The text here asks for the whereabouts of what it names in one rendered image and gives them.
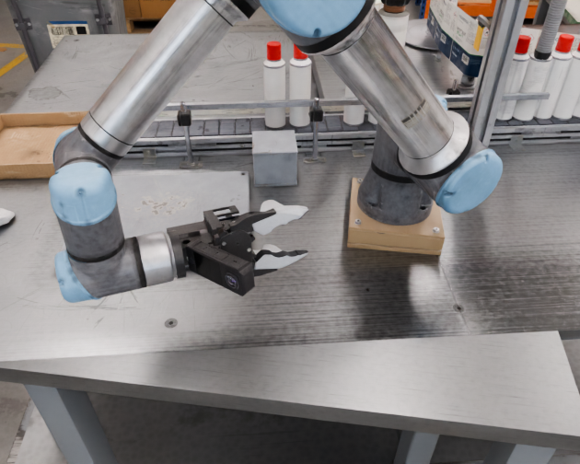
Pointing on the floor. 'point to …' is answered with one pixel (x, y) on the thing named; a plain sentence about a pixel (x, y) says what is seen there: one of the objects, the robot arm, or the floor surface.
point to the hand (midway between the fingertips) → (303, 234)
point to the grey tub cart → (63, 22)
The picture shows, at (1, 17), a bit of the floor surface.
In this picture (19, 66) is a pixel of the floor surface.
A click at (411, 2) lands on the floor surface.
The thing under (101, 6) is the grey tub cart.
